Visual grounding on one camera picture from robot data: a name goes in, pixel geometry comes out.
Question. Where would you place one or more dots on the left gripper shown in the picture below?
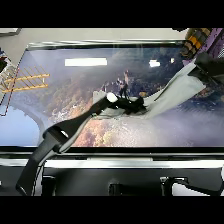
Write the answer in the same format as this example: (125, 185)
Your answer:
(132, 106)

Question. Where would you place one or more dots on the grey garment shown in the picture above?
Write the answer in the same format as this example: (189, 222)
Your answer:
(173, 90)

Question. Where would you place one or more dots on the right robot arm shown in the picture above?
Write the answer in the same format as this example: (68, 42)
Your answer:
(211, 68)

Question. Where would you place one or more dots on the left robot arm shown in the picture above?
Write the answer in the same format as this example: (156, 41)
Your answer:
(60, 135)

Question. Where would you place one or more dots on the purple garment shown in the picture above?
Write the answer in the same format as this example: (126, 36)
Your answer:
(215, 41)

